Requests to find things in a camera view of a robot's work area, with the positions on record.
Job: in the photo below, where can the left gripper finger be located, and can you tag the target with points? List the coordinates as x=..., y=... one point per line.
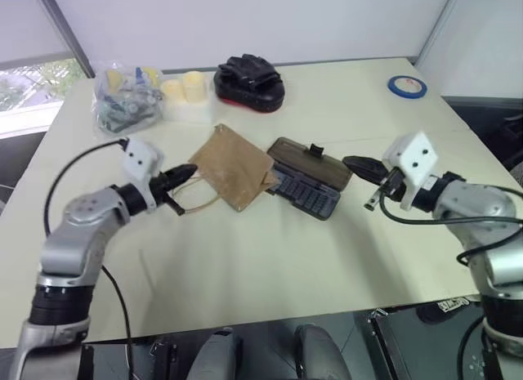
x=175, y=205
x=184, y=173

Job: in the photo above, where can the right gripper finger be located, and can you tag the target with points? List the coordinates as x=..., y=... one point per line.
x=373, y=202
x=365, y=167

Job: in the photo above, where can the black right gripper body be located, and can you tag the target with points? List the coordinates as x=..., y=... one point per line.
x=392, y=184

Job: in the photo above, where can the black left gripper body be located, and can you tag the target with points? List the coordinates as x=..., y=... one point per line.
x=161, y=186

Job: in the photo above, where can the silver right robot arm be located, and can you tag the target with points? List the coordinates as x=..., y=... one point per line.
x=482, y=208

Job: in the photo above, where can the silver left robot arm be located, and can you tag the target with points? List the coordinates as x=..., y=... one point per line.
x=81, y=229

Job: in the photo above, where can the dark tool case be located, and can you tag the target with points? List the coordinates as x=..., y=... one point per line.
x=310, y=184

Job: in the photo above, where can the brown paper bag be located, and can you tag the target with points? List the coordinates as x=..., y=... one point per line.
x=233, y=167

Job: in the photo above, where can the short cream pillar candle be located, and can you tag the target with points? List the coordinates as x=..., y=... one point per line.
x=171, y=92

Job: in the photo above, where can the blue tape roll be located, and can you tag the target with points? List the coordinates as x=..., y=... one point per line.
x=394, y=88

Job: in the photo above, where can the tall cream pillar candle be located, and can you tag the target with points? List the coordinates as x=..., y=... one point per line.
x=193, y=88

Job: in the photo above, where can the clear plastic bag of parts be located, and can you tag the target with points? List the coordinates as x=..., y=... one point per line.
x=122, y=102

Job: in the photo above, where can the black boxing pad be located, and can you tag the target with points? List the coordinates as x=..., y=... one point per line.
x=249, y=83

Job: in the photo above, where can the grey rounded robot leg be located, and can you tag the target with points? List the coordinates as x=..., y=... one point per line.
x=216, y=355
x=320, y=351

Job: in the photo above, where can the black floor plate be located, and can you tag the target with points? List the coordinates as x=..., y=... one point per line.
x=110, y=361

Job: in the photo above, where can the white roller window blind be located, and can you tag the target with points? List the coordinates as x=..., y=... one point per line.
x=28, y=24

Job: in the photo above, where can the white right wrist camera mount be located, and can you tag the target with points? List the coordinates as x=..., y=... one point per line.
x=414, y=159

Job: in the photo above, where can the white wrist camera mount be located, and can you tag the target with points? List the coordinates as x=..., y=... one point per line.
x=414, y=159
x=141, y=159

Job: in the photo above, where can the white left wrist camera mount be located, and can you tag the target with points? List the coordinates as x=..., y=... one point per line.
x=141, y=159

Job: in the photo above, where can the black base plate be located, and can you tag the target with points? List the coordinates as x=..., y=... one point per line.
x=421, y=347

